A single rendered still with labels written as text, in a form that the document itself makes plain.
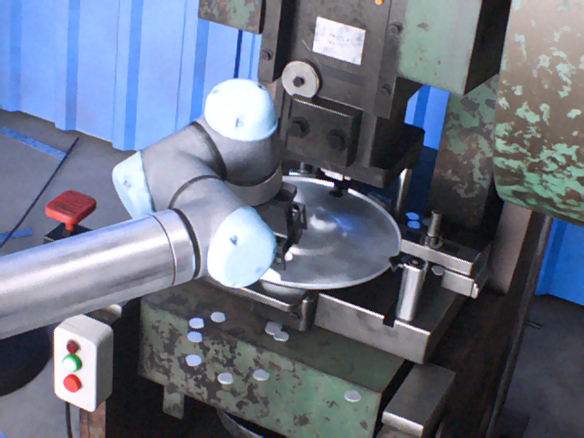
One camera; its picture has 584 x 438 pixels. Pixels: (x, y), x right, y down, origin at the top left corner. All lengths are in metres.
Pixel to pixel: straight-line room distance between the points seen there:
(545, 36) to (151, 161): 0.44
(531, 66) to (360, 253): 0.58
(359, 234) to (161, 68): 1.66
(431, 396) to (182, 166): 0.58
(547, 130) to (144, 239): 0.42
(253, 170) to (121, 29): 1.98
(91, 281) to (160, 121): 2.25
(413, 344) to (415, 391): 0.07
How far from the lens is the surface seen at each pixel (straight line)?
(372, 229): 1.71
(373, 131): 1.62
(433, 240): 1.74
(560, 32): 1.13
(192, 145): 1.26
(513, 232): 1.96
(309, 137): 1.63
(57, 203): 1.74
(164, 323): 1.74
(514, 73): 1.17
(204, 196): 1.19
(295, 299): 1.54
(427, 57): 1.50
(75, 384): 1.74
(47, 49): 3.48
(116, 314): 1.75
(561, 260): 3.02
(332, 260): 1.63
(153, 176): 1.25
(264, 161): 1.31
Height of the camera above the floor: 1.67
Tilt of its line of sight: 31 degrees down
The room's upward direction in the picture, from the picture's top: 8 degrees clockwise
